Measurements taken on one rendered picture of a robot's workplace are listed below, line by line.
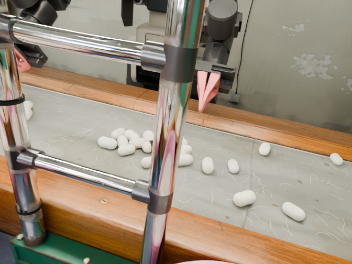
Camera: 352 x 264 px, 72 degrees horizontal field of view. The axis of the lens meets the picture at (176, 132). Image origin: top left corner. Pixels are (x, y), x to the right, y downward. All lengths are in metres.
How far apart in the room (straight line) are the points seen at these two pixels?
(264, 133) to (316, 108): 2.07
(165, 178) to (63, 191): 0.18
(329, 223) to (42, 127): 0.53
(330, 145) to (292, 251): 0.36
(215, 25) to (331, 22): 2.04
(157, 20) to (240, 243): 0.96
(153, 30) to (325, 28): 1.73
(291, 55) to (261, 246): 2.26
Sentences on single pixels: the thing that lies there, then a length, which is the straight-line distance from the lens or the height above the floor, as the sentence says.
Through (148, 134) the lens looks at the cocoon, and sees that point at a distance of 0.48.
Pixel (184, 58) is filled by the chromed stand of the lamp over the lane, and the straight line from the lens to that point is 0.16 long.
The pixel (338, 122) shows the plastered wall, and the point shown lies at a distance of 2.77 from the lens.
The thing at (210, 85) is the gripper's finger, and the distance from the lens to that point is 0.50.
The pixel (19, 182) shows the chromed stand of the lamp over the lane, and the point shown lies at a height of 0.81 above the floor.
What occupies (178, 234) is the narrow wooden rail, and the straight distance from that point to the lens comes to 0.30.
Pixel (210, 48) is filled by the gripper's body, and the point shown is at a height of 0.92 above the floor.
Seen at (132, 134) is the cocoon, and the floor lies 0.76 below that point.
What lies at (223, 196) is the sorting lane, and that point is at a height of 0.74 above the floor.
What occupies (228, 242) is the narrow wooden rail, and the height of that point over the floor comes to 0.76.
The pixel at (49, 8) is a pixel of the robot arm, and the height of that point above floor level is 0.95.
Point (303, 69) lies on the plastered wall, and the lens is 2.53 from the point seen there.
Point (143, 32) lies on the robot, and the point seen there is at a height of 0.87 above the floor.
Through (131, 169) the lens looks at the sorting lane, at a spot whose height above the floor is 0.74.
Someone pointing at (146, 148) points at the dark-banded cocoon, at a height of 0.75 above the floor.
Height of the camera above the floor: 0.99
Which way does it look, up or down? 28 degrees down
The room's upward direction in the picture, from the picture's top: 9 degrees clockwise
